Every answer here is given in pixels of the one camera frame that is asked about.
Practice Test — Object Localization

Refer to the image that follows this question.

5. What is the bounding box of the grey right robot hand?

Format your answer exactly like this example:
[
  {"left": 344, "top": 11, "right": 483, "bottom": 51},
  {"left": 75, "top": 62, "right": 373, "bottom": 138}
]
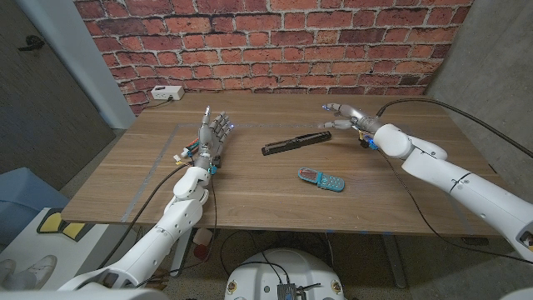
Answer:
[{"left": 317, "top": 102, "right": 385, "bottom": 134}]

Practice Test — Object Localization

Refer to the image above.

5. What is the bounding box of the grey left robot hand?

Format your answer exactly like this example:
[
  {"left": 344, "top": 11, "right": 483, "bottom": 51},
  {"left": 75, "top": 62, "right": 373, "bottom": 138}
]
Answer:
[{"left": 192, "top": 105, "right": 235, "bottom": 170}]

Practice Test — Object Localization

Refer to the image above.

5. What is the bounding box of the black remote control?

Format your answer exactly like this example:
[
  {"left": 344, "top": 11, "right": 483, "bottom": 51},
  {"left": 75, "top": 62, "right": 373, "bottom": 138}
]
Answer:
[{"left": 261, "top": 130, "right": 333, "bottom": 157}]

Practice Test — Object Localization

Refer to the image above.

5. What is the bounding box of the blue flip phone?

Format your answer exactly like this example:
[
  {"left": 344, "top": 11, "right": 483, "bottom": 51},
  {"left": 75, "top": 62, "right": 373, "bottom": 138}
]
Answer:
[{"left": 297, "top": 167, "right": 346, "bottom": 193}]

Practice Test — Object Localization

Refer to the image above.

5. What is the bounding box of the toothpaste tube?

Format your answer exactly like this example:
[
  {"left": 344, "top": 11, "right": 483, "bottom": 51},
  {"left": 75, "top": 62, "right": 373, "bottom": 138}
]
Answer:
[{"left": 180, "top": 137, "right": 201, "bottom": 158}]

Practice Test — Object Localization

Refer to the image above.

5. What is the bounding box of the white power strip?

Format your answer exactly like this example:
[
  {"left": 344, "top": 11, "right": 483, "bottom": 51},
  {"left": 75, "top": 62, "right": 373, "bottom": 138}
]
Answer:
[{"left": 150, "top": 85, "right": 186, "bottom": 102}]

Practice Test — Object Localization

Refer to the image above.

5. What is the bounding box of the red and white bottle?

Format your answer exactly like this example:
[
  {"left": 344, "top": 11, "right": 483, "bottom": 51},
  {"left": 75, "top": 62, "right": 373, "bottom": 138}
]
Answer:
[{"left": 192, "top": 227, "right": 214, "bottom": 263}]

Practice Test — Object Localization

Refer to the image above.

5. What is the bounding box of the red brick printed backdrop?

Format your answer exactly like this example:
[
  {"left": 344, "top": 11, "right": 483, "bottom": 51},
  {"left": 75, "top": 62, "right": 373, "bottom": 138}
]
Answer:
[{"left": 73, "top": 0, "right": 475, "bottom": 116}]

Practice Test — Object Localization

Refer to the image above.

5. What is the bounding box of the white table leg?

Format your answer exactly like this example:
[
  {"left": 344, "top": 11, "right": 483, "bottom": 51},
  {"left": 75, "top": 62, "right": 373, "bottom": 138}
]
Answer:
[
  {"left": 381, "top": 233, "right": 408, "bottom": 289},
  {"left": 169, "top": 227, "right": 193, "bottom": 278}
]

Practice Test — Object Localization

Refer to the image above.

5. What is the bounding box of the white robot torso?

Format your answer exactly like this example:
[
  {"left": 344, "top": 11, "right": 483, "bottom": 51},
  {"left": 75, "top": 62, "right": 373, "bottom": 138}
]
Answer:
[{"left": 224, "top": 247, "right": 346, "bottom": 300}]

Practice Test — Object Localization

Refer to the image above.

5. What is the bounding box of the small grey electronics box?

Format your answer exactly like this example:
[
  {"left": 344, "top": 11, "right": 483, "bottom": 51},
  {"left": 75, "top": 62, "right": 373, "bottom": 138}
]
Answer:
[{"left": 276, "top": 282, "right": 297, "bottom": 300}]

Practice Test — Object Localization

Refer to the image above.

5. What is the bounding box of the yellow and black mat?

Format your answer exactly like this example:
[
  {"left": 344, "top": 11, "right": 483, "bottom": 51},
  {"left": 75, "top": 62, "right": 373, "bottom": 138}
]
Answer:
[{"left": 36, "top": 207, "right": 97, "bottom": 242}]

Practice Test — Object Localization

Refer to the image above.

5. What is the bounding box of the dark grey door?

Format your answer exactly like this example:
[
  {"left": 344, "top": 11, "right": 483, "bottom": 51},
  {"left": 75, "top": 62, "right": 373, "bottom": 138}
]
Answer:
[{"left": 0, "top": 0, "right": 117, "bottom": 191}]

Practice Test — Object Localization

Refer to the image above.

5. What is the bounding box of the blue bin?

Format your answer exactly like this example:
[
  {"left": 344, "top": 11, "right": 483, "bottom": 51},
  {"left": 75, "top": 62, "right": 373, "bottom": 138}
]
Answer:
[{"left": 0, "top": 167, "right": 71, "bottom": 247}]

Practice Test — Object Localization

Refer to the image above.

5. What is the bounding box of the white shoe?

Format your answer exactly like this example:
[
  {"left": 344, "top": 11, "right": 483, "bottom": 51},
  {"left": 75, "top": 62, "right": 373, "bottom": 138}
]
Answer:
[
  {"left": 12, "top": 254, "right": 58, "bottom": 292},
  {"left": 0, "top": 258, "right": 17, "bottom": 285}
]

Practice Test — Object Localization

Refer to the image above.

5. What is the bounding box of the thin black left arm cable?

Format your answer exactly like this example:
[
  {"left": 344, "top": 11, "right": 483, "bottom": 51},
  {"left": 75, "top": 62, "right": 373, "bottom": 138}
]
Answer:
[{"left": 137, "top": 172, "right": 218, "bottom": 289}]

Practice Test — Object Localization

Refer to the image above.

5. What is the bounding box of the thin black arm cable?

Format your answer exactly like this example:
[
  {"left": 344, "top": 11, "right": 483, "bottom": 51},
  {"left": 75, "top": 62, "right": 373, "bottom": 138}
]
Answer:
[
  {"left": 137, "top": 172, "right": 218, "bottom": 289},
  {"left": 374, "top": 147, "right": 533, "bottom": 266}
]

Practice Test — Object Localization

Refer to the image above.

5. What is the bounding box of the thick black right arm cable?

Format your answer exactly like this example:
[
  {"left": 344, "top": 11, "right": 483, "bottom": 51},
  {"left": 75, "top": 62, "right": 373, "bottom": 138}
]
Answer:
[{"left": 376, "top": 97, "right": 533, "bottom": 159}]

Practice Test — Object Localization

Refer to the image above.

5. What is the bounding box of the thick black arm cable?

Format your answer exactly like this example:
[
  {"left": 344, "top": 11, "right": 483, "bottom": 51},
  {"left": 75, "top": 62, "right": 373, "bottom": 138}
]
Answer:
[
  {"left": 97, "top": 162, "right": 193, "bottom": 270},
  {"left": 376, "top": 97, "right": 533, "bottom": 159}
]

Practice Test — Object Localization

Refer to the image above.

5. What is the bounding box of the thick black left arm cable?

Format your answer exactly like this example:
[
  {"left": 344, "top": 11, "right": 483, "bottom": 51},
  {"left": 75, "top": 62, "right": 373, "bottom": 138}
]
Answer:
[{"left": 97, "top": 162, "right": 193, "bottom": 270}]

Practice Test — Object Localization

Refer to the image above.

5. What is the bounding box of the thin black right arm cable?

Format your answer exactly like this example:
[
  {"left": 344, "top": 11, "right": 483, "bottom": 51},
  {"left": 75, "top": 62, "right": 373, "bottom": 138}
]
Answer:
[{"left": 374, "top": 147, "right": 533, "bottom": 266}]

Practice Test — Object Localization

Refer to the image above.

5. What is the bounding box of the black door handle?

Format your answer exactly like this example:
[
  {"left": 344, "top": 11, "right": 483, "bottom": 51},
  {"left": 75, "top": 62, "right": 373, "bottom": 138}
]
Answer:
[{"left": 17, "top": 34, "right": 46, "bottom": 53}]

